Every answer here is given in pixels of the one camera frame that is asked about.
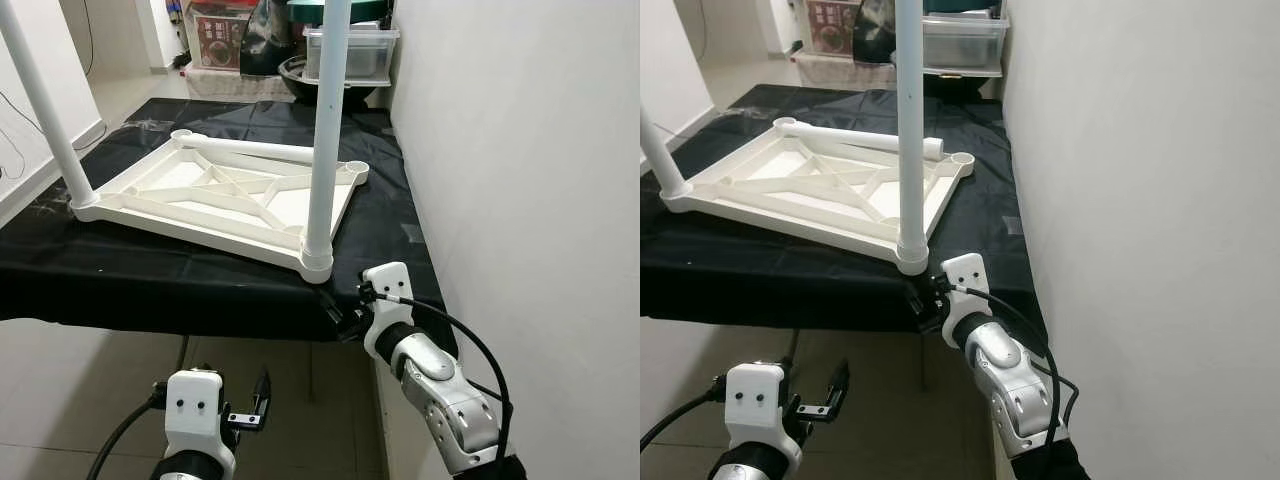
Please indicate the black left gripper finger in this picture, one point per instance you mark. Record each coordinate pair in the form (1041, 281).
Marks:
(263, 392)
(840, 382)

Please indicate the white plastic table leg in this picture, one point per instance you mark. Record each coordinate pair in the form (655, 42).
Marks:
(662, 160)
(45, 110)
(860, 138)
(260, 150)
(328, 120)
(910, 120)

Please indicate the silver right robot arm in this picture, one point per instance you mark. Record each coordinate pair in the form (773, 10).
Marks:
(445, 390)
(1010, 380)

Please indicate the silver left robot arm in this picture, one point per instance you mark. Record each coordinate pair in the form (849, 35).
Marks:
(190, 468)
(755, 468)

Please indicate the grey tape patch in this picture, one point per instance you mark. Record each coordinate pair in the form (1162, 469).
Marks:
(1016, 225)
(411, 235)

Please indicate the black tablecloth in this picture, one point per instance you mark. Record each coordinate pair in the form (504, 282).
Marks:
(760, 280)
(150, 290)

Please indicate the black round basin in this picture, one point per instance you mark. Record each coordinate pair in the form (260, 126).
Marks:
(300, 85)
(950, 85)

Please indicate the beige patterned box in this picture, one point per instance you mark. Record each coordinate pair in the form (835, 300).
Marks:
(230, 85)
(840, 72)

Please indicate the clear plastic storage box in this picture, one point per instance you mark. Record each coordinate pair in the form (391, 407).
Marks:
(965, 45)
(375, 55)

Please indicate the black plastic bag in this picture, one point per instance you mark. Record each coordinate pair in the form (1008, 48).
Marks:
(270, 40)
(875, 35)

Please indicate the clear tape strip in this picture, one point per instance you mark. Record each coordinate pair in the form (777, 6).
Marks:
(150, 125)

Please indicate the orange lid storage box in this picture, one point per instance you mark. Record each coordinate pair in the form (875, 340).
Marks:
(220, 35)
(830, 30)

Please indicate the green round lid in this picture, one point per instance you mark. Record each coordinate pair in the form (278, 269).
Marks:
(965, 6)
(305, 12)

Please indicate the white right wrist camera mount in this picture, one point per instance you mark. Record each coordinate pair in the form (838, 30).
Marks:
(965, 272)
(388, 282)

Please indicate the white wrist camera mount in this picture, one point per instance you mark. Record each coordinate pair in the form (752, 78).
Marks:
(388, 282)
(193, 405)
(965, 272)
(757, 400)

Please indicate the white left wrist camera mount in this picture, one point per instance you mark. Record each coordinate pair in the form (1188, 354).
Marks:
(193, 405)
(757, 400)

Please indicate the metal folding table frame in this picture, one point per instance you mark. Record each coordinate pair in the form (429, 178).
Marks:
(185, 352)

